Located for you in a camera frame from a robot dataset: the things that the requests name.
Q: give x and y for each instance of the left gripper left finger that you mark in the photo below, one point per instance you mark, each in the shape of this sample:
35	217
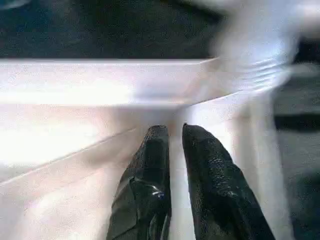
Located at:
145	190

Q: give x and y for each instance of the white plastic table top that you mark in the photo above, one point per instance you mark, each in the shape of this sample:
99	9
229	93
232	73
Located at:
75	125

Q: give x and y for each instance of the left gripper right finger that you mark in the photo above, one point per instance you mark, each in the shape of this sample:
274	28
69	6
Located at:
215	190

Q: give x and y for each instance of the white plastic table leg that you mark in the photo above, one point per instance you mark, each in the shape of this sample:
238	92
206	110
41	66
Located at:
255	45

